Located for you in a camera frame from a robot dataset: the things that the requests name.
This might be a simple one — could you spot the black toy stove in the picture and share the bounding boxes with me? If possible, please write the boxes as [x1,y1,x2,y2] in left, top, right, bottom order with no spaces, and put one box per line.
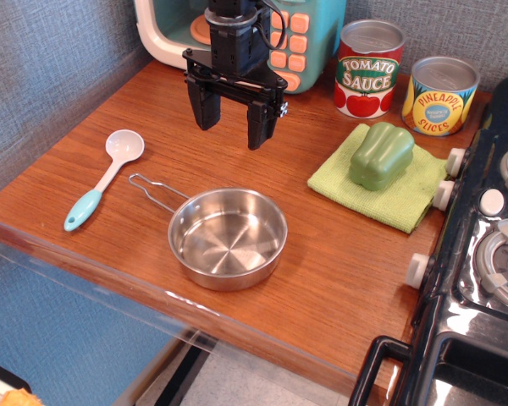
[350,77,508,405]

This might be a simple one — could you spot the black cable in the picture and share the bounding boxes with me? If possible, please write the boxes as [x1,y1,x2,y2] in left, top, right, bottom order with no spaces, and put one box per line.
[253,0,290,51]

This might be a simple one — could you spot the green cloth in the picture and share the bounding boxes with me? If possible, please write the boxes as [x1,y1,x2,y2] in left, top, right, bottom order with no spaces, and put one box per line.
[307,123,448,233]

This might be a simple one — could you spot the white ladle teal handle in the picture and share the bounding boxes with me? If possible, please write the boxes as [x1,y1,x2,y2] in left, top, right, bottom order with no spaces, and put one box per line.
[63,129,145,232]

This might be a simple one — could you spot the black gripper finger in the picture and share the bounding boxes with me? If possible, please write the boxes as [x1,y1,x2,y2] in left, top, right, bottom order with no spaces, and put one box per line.
[247,101,279,150]
[186,75,221,130]

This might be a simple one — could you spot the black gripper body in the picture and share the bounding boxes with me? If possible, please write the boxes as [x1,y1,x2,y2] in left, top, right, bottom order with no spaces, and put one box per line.
[183,10,288,118]

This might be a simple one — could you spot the tomato sauce can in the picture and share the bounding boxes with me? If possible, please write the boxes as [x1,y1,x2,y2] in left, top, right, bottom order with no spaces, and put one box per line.
[334,19,406,118]

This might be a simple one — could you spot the stainless steel pan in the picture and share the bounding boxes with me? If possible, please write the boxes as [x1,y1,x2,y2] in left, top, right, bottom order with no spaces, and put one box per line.
[129,173,289,292]

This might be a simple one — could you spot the teal toy microwave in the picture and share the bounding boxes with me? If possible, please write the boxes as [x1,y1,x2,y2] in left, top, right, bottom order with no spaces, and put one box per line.
[134,0,346,94]

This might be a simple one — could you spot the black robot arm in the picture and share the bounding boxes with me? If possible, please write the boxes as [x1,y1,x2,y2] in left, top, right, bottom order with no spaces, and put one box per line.
[183,1,288,150]

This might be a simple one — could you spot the green toy bell pepper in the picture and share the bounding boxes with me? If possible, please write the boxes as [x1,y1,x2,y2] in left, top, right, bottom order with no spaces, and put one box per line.
[349,123,415,191]

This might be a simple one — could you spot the pineapple slices can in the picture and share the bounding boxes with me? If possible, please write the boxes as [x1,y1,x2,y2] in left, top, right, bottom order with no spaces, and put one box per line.
[401,56,480,137]

